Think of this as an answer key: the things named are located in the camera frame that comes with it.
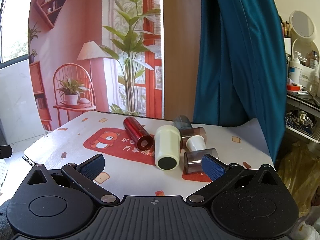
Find yellow plastic bag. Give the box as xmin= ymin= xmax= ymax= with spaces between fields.
xmin=277 ymin=141 xmax=320 ymax=217

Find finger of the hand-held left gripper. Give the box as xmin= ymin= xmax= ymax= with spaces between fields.
xmin=0 ymin=145 xmax=13 ymax=159

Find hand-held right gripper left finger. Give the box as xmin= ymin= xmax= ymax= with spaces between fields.
xmin=26 ymin=154 xmax=120 ymax=207

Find white pump bottle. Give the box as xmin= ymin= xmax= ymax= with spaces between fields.
xmin=288 ymin=52 xmax=304 ymax=86

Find shiny foil packets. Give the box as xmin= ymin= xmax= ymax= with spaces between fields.
xmin=285 ymin=111 xmax=314 ymax=133

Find teal curtain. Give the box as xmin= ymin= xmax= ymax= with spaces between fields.
xmin=192 ymin=0 xmax=288 ymax=165

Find cream cup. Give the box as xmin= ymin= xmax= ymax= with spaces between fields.
xmin=154 ymin=126 xmax=181 ymax=171

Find window frame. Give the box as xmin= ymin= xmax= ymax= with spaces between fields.
xmin=0 ymin=0 xmax=34 ymax=70

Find red metal cup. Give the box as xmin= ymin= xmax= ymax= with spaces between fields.
xmin=123 ymin=116 xmax=154 ymax=150

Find wall poster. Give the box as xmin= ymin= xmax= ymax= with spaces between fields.
xmin=27 ymin=0 xmax=165 ymax=132

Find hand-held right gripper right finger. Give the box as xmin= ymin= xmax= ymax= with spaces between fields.
xmin=186 ymin=153 xmax=279 ymax=207

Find small white cup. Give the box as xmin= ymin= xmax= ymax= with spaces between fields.
xmin=185 ymin=135 xmax=207 ymax=153

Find grey translucent cup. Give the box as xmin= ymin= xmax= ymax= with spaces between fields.
xmin=173 ymin=115 xmax=192 ymax=136

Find brown translucent cup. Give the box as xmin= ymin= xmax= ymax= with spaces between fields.
xmin=180 ymin=127 xmax=207 ymax=148

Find white perforated panel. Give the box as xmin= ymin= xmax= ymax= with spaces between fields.
xmin=0 ymin=158 xmax=10 ymax=188

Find round white mirror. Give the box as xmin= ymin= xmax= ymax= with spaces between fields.
xmin=289 ymin=10 xmax=317 ymax=56

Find white wire basket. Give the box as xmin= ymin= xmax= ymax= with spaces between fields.
xmin=284 ymin=109 xmax=320 ymax=143

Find white plastic bag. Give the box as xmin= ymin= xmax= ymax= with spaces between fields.
xmin=295 ymin=215 xmax=320 ymax=240

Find printed bear table mat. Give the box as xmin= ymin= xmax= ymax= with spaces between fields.
xmin=22 ymin=111 xmax=276 ymax=198

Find wooden board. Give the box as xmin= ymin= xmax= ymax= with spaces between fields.
xmin=160 ymin=0 xmax=203 ymax=124

